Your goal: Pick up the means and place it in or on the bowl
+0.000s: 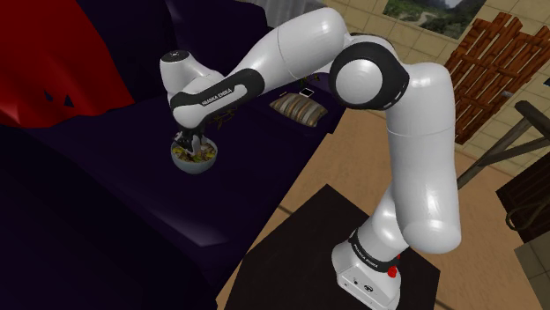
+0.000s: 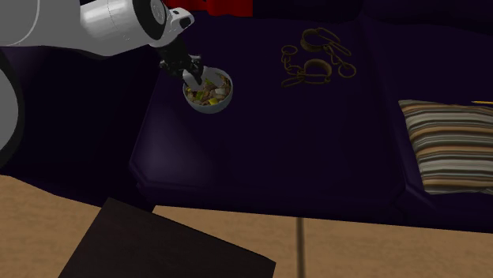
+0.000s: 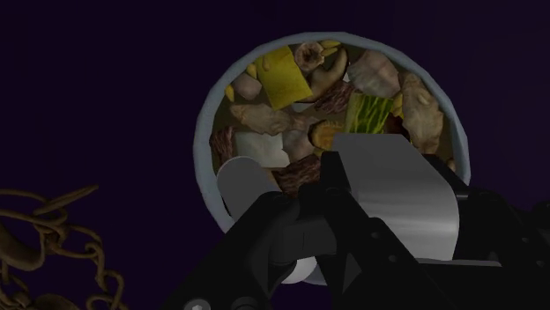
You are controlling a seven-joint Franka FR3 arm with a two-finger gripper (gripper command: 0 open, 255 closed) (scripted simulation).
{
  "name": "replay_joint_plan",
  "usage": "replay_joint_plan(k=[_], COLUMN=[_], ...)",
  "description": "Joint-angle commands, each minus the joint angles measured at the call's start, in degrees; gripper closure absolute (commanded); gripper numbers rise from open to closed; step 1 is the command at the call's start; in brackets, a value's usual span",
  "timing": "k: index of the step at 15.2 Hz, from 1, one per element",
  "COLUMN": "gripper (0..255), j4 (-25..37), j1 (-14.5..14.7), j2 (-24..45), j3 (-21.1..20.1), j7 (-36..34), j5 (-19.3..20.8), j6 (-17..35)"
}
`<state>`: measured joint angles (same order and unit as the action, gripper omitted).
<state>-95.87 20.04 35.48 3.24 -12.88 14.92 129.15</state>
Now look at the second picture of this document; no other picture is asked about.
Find grey bowl of mixed food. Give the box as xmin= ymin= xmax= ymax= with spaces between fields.
xmin=182 ymin=66 xmax=235 ymax=115

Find red block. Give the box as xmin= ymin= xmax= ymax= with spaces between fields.
xmin=163 ymin=0 xmax=254 ymax=18

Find dark purple sofa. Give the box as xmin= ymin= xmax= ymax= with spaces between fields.
xmin=0 ymin=0 xmax=493 ymax=235

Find dark brown square block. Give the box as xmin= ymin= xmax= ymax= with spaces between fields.
xmin=57 ymin=196 xmax=277 ymax=278

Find striped cushion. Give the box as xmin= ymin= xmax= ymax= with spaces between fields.
xmin=397 ymin=99 xmax=493 ymax=196

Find brown shackles with chain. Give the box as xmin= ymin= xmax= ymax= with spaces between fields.
xmin=280 ymin=26 xmax=358 ymax=89

